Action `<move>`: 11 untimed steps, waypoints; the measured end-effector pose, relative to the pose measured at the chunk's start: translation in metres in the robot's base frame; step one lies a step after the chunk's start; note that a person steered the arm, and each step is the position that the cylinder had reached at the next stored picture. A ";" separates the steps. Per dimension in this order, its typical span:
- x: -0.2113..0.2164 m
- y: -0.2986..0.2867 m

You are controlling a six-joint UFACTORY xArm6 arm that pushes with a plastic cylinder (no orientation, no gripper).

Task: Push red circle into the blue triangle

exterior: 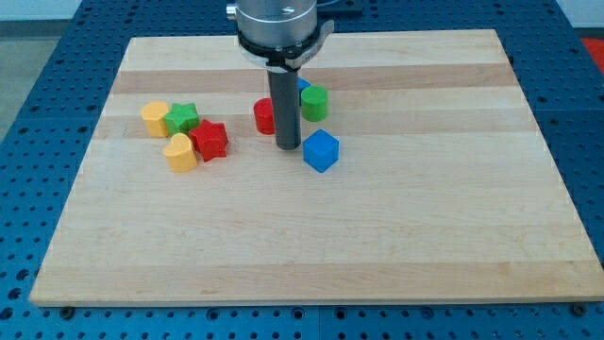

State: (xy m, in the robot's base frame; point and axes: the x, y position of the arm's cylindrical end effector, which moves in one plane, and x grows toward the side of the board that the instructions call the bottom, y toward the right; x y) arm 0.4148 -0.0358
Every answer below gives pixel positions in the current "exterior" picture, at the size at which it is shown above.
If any yellow heart block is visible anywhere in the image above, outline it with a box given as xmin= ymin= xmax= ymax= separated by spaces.
xmin=162 ymin=133 xmax=198 ymax=173

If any green star block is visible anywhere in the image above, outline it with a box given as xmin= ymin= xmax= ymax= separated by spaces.
xmin=164 ymin=103 xmax=199 ymax=135

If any blue triangle block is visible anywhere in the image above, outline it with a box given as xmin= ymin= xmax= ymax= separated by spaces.
xmin=298 ymin=77 xmax=311 ymax=105

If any red cylinder block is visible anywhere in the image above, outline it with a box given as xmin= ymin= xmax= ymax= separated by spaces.
xmin=253 ymin=97 xmax=275 ymax=135

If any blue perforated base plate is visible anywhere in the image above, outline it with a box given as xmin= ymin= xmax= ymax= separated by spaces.
xmin=1 ymin=1 xmax=603 ymax=339

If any yellow hexagon block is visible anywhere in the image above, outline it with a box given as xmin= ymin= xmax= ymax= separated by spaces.
xmin=141 ymin=101 xmax=170 ymax=138

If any green cylinder block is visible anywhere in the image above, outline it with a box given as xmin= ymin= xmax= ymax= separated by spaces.
xmin=301 ymin=85 xmax=328 ymax=122

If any red star block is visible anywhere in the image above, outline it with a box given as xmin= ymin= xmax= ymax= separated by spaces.
xmin=189 ymin=119 xmax=228 ymax=162

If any light wooden board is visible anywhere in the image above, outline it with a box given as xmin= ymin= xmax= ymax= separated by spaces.
xmin=29 ymin=29 xmax=603 ymax=307

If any blue cube block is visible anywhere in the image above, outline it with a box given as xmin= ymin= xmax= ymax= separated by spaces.
xmin=303 ymin=129 xmax=340 ymax=173

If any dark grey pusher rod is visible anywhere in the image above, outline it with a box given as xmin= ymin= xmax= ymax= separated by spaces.
xmin=267 ymin=72 xmax=301 ymax=150

